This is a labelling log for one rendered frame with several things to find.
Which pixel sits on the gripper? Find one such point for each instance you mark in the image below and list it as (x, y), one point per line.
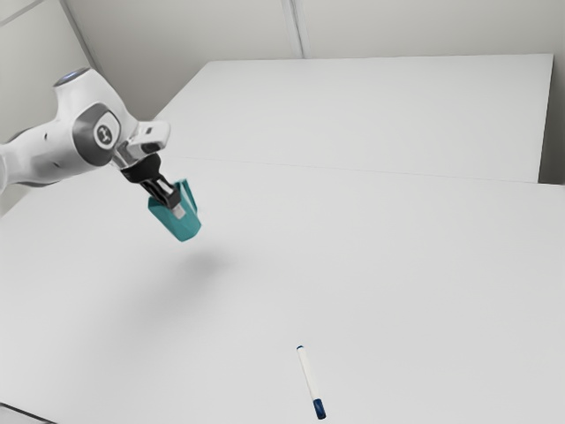
(142, 169)

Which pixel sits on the teal faceted mug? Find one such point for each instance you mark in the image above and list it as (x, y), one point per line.
(185, 223)

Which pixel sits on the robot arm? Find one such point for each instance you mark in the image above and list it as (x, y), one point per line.
(53, 137)

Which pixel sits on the white marker with blue cap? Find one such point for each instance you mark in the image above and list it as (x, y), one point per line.
(310, 379)

